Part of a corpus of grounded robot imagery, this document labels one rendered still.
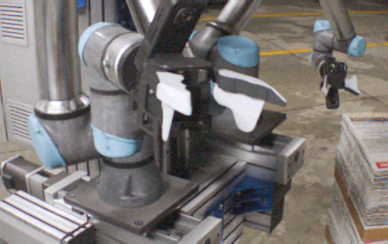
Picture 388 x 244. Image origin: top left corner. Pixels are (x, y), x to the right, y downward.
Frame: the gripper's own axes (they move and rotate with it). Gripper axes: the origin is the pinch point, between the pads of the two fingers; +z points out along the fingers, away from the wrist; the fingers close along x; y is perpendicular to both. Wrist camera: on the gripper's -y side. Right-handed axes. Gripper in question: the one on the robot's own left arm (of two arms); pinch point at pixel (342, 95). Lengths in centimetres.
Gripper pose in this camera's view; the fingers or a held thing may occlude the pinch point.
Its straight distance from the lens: 170.8
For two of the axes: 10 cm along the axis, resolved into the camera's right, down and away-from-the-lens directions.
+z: 0.2, 3.8, -9.2
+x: 10.0, -0.1, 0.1
